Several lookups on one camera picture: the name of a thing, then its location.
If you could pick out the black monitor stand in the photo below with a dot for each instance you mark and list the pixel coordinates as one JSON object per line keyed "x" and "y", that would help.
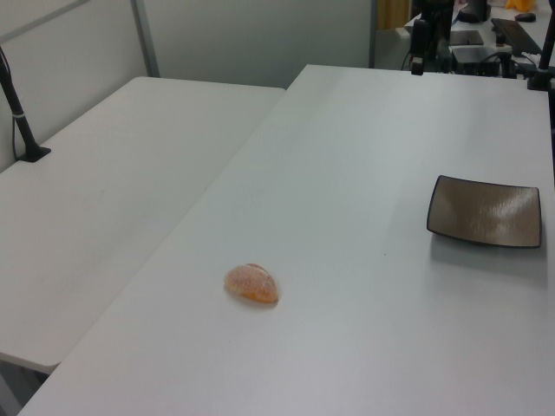
{"x": 473, "y": 11}

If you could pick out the black computer keyboard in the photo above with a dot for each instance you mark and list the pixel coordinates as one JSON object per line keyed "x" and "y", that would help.
{"x": 517, "y": 32}

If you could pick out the square brown ceramic plate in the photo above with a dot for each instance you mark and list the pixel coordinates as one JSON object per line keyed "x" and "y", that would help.
{"x": 485, "y": 212}

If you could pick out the grey metal tray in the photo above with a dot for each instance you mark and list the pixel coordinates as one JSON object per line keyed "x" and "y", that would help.
{"x": 474, "y": 54}

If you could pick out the grey partition frame post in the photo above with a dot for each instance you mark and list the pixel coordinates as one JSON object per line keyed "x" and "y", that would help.
{"x": 372, "y": 32}

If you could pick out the black computer mouse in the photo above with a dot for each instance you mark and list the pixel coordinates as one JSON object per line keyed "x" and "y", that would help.
{"x": 525, "y": 17}

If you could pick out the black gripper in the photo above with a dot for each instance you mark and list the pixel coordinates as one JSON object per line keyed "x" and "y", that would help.
{"x": 419, "y": 39}

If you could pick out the black camera stand pole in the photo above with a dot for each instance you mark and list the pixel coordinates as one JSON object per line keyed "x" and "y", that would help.
{"x": 17, "y": 110}

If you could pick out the black clamped camera pole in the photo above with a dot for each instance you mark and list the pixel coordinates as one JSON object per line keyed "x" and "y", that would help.
{"x": 543, "y": 60}

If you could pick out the orange sugared bread roll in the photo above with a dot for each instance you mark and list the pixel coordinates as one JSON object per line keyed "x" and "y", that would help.
{"x": 250, "y": 282}

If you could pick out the yellow plush toy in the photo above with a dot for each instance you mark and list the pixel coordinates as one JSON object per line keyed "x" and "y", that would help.
{"x": 520, "y": 4}

